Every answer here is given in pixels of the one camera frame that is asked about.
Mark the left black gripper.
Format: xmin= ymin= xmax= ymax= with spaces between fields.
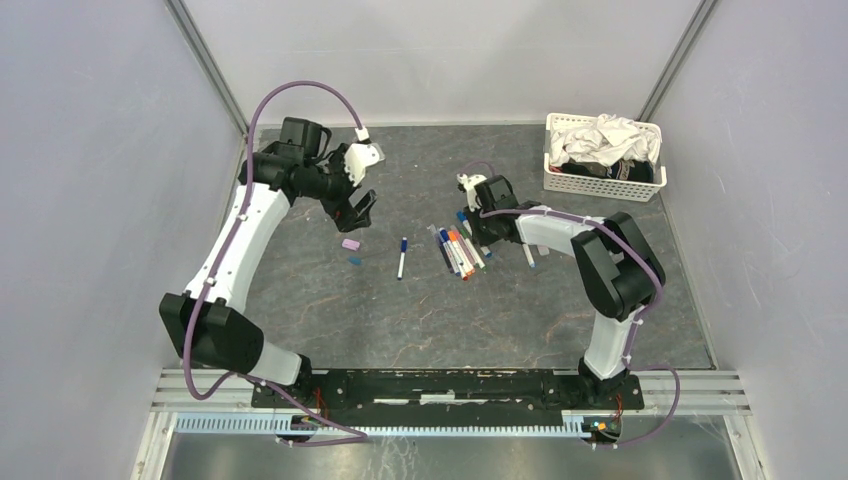
xmin=299 ymin=144 xmax=378 ymax=233

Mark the pink highlighter cap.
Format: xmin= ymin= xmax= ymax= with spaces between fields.
xmin=341 ymin=239 xmax=360 ymax=251

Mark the blue white marker pen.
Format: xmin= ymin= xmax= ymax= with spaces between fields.
xmin=396 ymin=236 xmax=408 ymax=281

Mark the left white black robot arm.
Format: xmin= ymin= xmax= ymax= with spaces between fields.
xmin=159 ymin=117 xmax=385 ymax=408

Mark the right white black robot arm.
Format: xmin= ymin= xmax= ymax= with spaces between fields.
xmin=457 ymin=174 xmax=665 ymax=408

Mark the purple capped marker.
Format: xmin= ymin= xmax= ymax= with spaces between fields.
xmin=452 ymin=227 xmax=477 ymax=270

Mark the orange capped marker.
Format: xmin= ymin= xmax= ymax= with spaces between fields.
xmin=447 ymin=230 xmax=475 ymax=280

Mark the dark blue capped marker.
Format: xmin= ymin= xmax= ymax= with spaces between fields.
xmin=427 ymin=225 xmax=467 ymax=280

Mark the white plastic basket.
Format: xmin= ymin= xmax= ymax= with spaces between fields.
xmin=543 ymin=131 xmax=668 ymax=202

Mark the white cloth in basket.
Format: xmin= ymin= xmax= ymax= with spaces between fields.
xmin=546 ymin=113 xmax=663 ymax=168

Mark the black cloth in basket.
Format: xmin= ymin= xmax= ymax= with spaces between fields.
xmin=557 ymin=160 xmax=654 ymax=183

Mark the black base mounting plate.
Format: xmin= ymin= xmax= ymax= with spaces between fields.
xmin=284 ymin=368 xmax=645 ymax=428

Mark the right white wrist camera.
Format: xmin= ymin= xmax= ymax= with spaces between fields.
xmin=456 ymin=173 xmax=487 ymax=212

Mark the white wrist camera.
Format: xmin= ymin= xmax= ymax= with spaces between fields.
xmin=456 ymin=173 xmax=487 ymax=212
xmin=344 ymin=127 xmax=385 ymax=187

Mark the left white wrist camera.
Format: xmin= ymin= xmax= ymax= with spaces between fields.
xmin=344 ymin=127 xmax=385 ymax=187

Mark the aluminium frame rail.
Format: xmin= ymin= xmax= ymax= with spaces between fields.
xmin=150 ymin=369 xmax=752 ymax=417

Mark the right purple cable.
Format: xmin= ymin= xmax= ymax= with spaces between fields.
xmin=460 ymin=160 xmax=682 ymax=449

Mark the white cable duct strip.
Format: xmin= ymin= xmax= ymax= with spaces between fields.
xmin=175 ymin=413 xmax=590 ymax=439

